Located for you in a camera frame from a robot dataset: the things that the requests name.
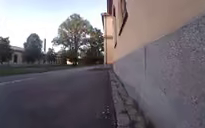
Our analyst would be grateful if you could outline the dark leafy tree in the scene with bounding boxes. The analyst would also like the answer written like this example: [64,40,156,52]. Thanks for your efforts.
[86,27,105,65]

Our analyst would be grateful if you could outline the large leafy tree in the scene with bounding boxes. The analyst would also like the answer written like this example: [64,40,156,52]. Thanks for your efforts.
[51,13,96,66]

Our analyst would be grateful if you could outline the small tree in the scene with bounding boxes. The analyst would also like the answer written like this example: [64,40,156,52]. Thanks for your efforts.
[0,35,14,65]
[45,47,58,65]

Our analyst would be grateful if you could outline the grey asphalt road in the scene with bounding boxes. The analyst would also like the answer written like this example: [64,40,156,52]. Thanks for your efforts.
[0,64,118,128]

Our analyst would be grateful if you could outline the tall thin chimney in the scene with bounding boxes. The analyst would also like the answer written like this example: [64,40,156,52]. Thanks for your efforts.
[43,38,47,53]

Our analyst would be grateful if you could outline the yellow building with grey base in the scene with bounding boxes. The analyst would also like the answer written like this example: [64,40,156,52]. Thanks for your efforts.
[100,0,205,128]

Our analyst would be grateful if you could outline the dark round tree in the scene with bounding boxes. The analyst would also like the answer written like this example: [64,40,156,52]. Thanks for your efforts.
[23,32,44,64]

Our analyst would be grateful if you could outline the grass strip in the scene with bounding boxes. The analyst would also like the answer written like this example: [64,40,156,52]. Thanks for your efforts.
[0,63,91,78]

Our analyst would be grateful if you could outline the pale cobblestone line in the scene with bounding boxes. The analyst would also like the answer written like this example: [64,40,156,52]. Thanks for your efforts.
[0,68,91,88]

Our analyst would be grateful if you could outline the cobblestone strip along wall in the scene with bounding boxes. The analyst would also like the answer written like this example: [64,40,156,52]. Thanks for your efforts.
[107,68,148,128]

